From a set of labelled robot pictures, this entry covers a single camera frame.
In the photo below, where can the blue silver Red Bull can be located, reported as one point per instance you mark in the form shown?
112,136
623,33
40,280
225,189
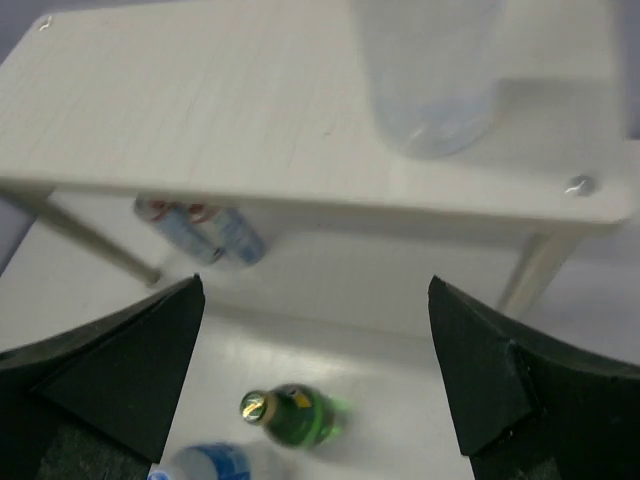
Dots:
228,229

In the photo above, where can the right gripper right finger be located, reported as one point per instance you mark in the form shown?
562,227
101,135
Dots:
526,405

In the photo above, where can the white two-tier shelf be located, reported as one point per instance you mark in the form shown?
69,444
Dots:
267,102

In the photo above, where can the silver blue can left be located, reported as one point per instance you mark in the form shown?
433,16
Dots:
172,222

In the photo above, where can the Pocari Sweat bottle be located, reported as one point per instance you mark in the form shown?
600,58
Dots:
221,461
430,67

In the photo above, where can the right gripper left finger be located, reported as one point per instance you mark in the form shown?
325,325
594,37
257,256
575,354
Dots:
98,401

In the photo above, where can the green glass bottle rear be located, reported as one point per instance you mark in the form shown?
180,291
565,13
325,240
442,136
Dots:
295,415

